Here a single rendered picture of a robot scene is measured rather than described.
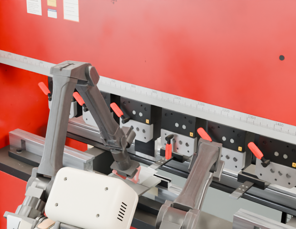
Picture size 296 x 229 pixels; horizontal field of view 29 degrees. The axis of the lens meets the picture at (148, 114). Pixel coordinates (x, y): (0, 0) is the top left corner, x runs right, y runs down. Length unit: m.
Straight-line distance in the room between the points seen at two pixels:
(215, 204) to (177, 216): 2.53
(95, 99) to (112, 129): 0.18
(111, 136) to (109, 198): 0.57
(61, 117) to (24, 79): 1.20
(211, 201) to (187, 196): 2.49
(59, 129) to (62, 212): 0.31
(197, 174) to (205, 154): 0.10
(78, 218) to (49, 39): 1.11
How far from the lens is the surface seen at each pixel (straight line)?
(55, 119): 1.74
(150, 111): 2.19
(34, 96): 2.99
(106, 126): 1.99
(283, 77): 1.88
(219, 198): 4.18
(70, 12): 2.34
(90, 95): 1.87
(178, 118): 2.12
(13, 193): 2.79
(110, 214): 1.48
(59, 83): 1.74
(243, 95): 1.96
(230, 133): 2.03
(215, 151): 1.84
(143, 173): 2.35
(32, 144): 2.75
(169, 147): 2.15
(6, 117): 2.89
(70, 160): 2.60
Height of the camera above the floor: 2.12
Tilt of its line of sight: 22 degrees down
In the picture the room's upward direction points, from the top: 1 degrees clockwise
